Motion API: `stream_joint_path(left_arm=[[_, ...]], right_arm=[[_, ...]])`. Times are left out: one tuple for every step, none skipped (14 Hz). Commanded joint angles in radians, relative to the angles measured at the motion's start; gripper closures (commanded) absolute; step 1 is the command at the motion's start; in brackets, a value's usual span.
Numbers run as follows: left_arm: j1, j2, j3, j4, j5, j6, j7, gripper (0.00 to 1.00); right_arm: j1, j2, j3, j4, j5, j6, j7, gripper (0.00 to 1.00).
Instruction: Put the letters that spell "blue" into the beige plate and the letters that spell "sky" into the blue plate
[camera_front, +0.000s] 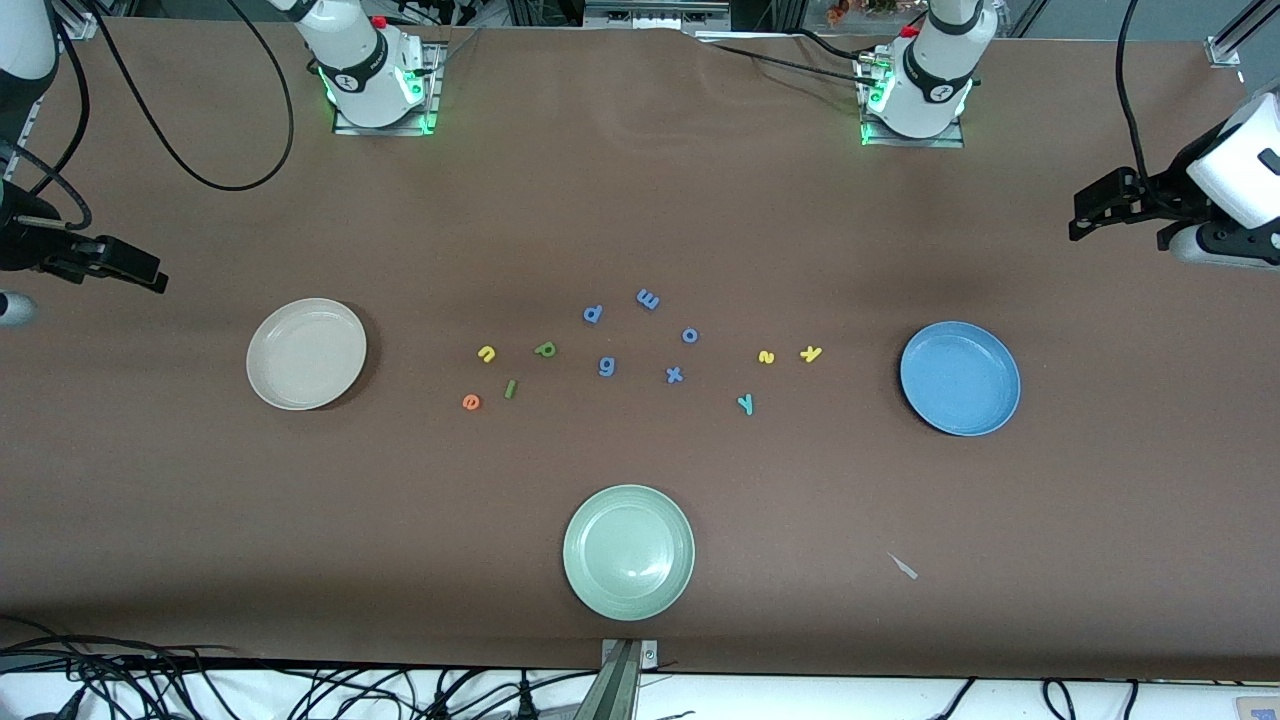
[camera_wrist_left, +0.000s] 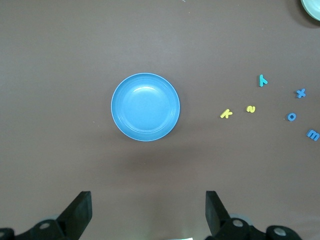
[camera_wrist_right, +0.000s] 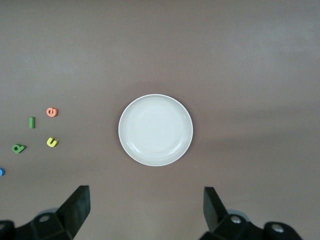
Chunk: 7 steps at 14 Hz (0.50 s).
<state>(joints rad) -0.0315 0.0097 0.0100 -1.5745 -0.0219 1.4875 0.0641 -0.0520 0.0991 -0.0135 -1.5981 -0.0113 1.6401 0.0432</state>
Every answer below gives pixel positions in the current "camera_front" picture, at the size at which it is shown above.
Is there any beige round plate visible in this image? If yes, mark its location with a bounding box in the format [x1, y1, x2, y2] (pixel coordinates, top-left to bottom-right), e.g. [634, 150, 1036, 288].
[246, 297, 368, 412]

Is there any blue round plate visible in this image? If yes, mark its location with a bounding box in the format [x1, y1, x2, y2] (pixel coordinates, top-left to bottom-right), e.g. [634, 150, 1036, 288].
[899, 320, 1022, 438]

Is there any brown table mat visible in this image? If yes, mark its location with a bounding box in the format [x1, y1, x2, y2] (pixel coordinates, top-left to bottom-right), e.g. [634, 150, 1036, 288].
[0, 15, 1280, 683]

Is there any green round plate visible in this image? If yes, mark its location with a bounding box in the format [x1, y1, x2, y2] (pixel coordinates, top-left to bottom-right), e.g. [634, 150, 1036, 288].
[562, 484, 696, 622]

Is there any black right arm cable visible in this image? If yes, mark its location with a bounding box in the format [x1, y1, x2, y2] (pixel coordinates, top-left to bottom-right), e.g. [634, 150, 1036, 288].
[0, 0, 297, 231]

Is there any aluminium corner bracket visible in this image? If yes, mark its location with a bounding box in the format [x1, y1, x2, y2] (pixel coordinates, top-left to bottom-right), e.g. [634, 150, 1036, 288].
[1205, 0, 1280, 69]

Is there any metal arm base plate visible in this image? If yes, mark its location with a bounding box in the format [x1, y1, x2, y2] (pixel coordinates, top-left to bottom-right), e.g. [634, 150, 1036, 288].
[332, 42, 442, 137]
[858, 50, 967, 150]

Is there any aluminium table edge rail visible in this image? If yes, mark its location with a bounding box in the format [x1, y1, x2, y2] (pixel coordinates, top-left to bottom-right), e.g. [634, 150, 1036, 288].
[20, 0, 101, 161]

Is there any black power cable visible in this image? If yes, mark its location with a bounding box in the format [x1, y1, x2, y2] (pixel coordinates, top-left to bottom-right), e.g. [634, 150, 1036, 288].
[695, 28, 886, 91]

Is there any black cable tangle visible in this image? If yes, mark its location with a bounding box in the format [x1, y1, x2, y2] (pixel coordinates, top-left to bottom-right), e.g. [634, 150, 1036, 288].
[0, 615, 601, 720]

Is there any aluminium frame bar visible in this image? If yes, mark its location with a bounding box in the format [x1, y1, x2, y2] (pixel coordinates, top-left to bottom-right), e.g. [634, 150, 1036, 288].
[585, 0, 731, 29]

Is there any aluminium profile post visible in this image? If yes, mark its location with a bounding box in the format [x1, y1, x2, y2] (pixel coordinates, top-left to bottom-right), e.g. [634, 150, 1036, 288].
[598, 639, 660, 720]

